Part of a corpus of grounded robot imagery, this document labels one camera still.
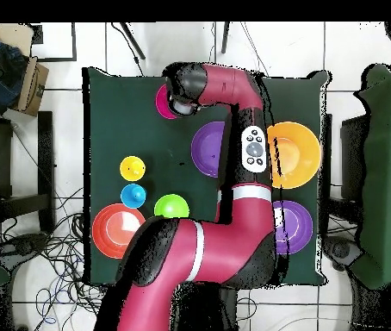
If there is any cardboard box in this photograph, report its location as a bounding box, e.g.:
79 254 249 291
12 56 50 117

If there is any beige cardboard sheet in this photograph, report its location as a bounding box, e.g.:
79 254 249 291
0 22 34 56

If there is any blue cup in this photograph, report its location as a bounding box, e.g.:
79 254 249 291
120 183 147 209

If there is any black cable tangle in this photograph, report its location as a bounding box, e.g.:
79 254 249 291
0 185 114 331

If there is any yellow cup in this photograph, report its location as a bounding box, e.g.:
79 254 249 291
119 155 146 183

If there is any orange-red bowl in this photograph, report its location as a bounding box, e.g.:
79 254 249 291
91 203 147 260

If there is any black metal frame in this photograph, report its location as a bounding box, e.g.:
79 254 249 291
319 113 370 225
0 110 55 235

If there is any black wheeled base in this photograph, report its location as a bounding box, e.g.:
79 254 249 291
0 232 50 273
322 234 363 273

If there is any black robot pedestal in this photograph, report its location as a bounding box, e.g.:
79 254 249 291
174 284 243 331

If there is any green bowl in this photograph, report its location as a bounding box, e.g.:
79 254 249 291
153 193 190 220

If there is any dark green tablecloth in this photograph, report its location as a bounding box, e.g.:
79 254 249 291
82 66 332 287

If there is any purple bowl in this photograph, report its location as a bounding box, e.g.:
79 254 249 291
190 121 227 179
272 200 314 256

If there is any white board black frame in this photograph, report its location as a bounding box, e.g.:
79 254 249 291
29 22 78 63

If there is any large yellow bowl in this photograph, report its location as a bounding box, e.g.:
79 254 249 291
266 121 321 190

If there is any blue clothing pile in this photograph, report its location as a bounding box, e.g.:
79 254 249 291
0 34 29 115

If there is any black stand leg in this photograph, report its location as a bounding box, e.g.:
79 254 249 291
220 22 233 54
119 22 146 61

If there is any pink bowl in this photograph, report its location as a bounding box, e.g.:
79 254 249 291
154 84 179 121

